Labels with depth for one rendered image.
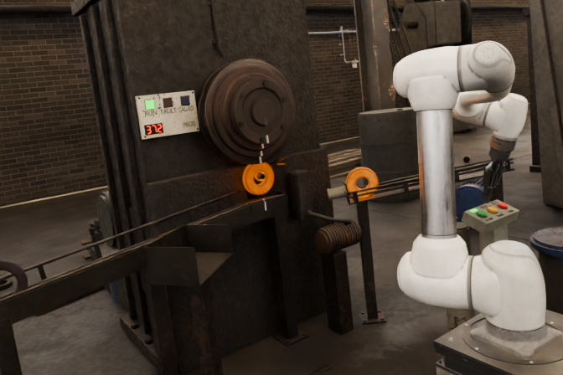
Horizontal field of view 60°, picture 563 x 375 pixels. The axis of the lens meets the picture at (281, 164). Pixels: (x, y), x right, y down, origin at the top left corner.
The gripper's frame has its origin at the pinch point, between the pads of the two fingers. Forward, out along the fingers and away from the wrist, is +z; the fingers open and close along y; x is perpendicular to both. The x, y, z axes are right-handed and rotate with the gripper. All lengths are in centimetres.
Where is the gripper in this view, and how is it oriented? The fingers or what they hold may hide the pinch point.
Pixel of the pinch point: (487, 193)
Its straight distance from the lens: 215.2
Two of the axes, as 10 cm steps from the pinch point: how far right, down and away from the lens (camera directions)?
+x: 5.6, 4.0, -7.2
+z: -0.9, 9.0, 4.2
